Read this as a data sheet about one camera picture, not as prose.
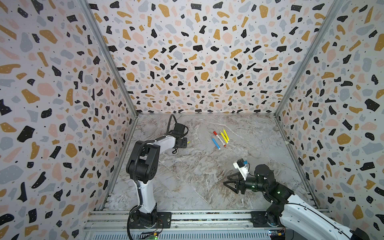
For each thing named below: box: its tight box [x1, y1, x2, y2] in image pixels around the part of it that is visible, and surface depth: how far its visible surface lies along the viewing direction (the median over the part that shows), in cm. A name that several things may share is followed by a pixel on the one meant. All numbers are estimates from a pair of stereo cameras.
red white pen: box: [213, 131, 227, 147], surface depth 108 cm
